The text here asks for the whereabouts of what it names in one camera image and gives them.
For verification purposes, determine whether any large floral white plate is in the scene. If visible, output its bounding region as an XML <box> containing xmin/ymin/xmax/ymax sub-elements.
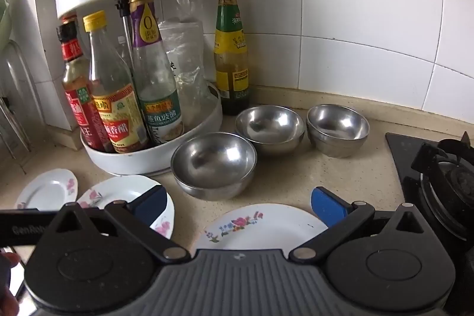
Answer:
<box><xmin>194</xmin><ymin>204</ymin><xmax>329</xmax><ymax>251</ymax></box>

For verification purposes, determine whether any pale green bowl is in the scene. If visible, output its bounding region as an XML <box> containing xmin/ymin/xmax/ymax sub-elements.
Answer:
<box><xmin>0</xmin><ymin>0</ymin><xmax>14</xmax><ymax>51</ymax></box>

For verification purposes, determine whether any black burner grate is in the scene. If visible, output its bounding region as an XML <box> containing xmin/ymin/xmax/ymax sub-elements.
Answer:
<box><xmin>411</xmin><ymin>131</ymin><xmax>474</xmax><ymax>240</ymax></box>

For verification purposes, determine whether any clear plastic bag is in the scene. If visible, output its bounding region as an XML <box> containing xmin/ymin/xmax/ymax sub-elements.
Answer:
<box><xmin>159</xmin><ymin>0</ymin><xmax>220</xmax><ymax>121</ymax></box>

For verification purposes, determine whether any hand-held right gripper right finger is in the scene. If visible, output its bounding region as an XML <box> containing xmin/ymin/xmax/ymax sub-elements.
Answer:
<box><xmin>289</xmin><ymin>186</ymin><xmax>427</xmax><ymax>262</ymax></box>

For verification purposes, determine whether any yellow cap vinegar bottle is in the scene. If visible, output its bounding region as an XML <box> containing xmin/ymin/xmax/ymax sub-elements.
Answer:
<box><xmin>82</xmin><ymin>10</ymin><xmax>150</xmax><ymax>154</ymax></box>

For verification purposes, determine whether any stainless steel bowl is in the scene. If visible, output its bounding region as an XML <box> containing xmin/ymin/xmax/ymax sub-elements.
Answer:
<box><xmin>306</xmin><ymin>104</ymin><xmax>370</xmax><ymax>158</ymax></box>
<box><xmin>235</xmin><ymin>106</ymin><xmax>307</xmax><ymax>157</ymax></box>
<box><xmin>170</xmin><ymin>132</ymin><xmax>258</xmax><ymax>201</ymax></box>

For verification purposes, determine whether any person's left hand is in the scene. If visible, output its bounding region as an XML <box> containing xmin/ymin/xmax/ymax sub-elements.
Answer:
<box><xmin>0</xmin><ymin>252</ymin><xmax>20</xmax><ymax>316</ymax></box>

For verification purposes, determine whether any small floral white plate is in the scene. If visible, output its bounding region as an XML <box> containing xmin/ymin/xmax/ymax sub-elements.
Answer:
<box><xmin>15</xmin><ymin>169</ymin><xmax>78</xmax><ymax>212</ymax></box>

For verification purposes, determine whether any black gas stove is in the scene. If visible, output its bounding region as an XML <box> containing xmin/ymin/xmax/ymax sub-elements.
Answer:
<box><xmin>385</xmin><ymin>131</ymin><xmax>474</xmax><ymax>316</ymax></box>

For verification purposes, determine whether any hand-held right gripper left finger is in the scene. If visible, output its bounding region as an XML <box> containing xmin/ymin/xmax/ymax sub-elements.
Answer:
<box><xmin>47</xmin><ymin>185</ymin><xmax>190</xmax><ymax>262</ymax></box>

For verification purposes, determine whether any red label sauce bottle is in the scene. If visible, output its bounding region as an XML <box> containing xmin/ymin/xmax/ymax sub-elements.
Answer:
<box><xmin>56</xmin><ymin>16</ymin><xmax>112</xmax><ymax>154</ymax></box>

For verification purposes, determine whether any metal wire dish rack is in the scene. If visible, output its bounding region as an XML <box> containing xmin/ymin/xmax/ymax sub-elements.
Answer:
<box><xmin>0</xmin><ymin>38</ymin><xmax>42</xmax><ymax>174</ymax></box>

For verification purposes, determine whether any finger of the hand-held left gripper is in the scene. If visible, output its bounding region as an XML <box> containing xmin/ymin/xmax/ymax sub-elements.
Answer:
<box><xmin>0</xmin><ymin>210</ymin><xmax>58</xmax><ymax>249</ymax></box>

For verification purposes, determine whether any green label sauce bottle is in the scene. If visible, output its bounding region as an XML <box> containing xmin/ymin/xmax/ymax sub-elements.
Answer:
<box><xmin>214</xmin><ymin>0</ymin><xmax>251</xmax><ymax>116</ymax></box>

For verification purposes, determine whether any purple label sauce bottle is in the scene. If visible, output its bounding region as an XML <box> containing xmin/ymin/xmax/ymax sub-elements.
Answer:
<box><xmin>128</xmin><ymin>0</ymin><xmax>184</xmax><ymax>147</ymax></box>

